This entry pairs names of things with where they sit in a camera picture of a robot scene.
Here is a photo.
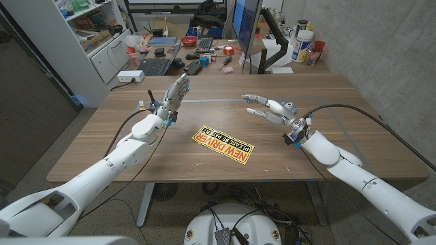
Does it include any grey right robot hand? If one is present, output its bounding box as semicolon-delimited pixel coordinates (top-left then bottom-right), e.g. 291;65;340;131
240;93;309;136

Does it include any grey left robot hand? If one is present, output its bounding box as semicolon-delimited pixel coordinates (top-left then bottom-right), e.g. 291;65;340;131
155;73;191;123

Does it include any yellow new driver bumper sticker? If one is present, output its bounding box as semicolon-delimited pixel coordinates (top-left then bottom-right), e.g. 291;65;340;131
191;125;255;166

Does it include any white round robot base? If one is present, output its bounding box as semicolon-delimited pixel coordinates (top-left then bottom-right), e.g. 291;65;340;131
183;203;283;245

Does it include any black upright rod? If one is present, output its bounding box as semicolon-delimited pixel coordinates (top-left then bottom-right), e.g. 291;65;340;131
146;89;159;108

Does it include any black oval case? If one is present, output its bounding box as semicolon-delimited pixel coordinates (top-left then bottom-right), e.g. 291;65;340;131
186;63;204;76

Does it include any black laptop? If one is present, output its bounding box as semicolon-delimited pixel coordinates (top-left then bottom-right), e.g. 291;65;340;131
137;40;183;77

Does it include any white power strip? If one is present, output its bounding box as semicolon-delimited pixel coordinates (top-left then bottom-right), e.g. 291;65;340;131
116;69;146;84

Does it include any blue book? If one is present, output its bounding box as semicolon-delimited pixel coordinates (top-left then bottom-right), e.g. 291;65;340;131
148;36;178;47

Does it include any red bowl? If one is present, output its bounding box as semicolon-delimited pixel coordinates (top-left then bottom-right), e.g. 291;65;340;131
180;35;198;48

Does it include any black keyboard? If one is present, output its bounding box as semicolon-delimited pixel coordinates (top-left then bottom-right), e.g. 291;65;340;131
195;36;214;54

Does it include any white paper sheet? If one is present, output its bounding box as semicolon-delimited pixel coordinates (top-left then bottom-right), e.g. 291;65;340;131
261;37;296;69

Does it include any white wipes canister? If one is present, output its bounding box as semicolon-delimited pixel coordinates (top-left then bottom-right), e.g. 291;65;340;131
291;29;315;63

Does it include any black bag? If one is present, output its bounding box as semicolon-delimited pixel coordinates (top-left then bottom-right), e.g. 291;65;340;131
189;0;228;30

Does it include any white bottle with black cap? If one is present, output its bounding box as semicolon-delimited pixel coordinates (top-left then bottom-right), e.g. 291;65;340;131
293;19;309;42

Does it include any black round floor fan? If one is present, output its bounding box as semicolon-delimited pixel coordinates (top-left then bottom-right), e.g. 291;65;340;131
152;182;179;203

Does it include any black computer monitor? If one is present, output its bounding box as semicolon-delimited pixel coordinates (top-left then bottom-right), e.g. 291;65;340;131
231;0;264;57

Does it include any grey table leg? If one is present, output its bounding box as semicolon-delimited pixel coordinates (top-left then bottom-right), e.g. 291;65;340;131
305;180;329;227
136;182;156;228

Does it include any white shelf cabinet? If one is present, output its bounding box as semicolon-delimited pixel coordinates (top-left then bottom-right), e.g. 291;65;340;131
0;0;134;108

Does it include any grey finned block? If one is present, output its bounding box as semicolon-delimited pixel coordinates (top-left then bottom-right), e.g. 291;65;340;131
214;227;233;245

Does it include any white robot torso edge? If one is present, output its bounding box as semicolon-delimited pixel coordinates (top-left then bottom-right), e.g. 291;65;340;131
0;235;139;245

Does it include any black power strip cord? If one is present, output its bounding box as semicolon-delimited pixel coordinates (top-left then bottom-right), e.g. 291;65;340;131
109;78;136;93

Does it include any black monitor cable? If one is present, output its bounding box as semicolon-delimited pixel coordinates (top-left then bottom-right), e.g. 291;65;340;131
241;54;253;75

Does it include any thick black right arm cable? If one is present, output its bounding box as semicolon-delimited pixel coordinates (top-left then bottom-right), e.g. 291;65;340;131
302;103;436;173

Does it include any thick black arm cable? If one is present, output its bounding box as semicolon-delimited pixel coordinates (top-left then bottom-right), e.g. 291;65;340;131
103;108;155;160
302;103;436;173

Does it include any black handled screwdriver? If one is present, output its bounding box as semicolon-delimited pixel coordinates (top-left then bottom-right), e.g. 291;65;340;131
217;55;233;71

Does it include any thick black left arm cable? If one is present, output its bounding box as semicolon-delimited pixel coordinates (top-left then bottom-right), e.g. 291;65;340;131
103;108;155;160

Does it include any thin black left arm wire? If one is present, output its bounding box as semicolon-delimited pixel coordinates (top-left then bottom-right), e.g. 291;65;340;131
67;125;170;236

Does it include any thin black arm wire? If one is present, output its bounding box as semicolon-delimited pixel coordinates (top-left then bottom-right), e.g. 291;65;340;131
67;125;170;236
298;146;393;245

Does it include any thin black right arm wire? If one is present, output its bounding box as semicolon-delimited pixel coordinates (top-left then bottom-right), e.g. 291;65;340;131
298;146;393;245

